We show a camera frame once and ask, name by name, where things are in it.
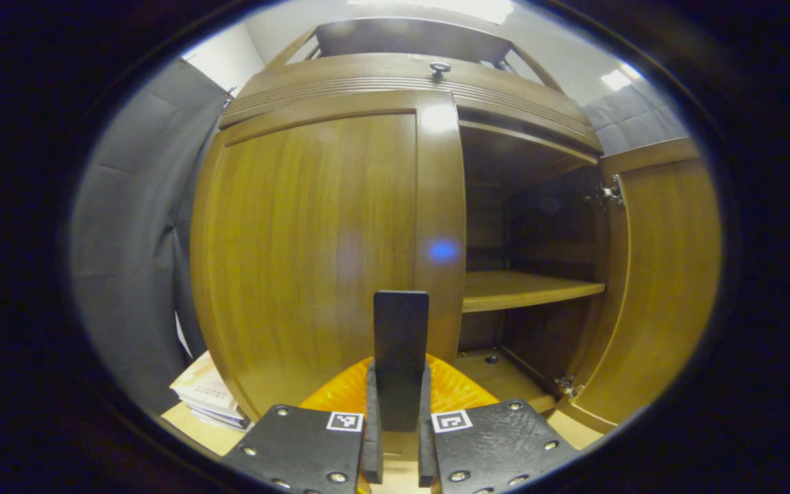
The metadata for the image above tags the wooden cabinet inner shelf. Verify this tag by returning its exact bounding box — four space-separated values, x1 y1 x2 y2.
462 270 607 314

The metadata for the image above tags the wooden double-door shoe cabinet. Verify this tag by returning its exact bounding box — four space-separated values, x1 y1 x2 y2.
189 17 723 434

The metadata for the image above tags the small ceiling light panel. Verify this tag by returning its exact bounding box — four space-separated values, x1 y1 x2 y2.
601 63 643 91

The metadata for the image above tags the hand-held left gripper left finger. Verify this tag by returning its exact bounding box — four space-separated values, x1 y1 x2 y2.
220 357 385 494

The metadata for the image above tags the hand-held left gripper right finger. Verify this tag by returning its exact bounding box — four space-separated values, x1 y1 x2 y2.
417 353 577 494

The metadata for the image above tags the grey thin book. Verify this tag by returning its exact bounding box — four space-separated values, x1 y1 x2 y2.
186 405 248 426

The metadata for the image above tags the wooden cabinet door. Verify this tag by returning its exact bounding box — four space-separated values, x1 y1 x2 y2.
189 89 468 434
560 137 723 434

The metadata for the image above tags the wooden cabinet drawer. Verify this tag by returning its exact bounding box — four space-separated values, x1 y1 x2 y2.
219 54 603 155

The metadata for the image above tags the black backdrop cloth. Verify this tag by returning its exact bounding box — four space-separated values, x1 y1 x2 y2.
69 58 691 412

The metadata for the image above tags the beige cover book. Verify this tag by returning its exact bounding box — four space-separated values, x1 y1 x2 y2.
170 351 245 419

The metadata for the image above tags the white thin book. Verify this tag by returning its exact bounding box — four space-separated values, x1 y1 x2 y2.
193 412 252 432

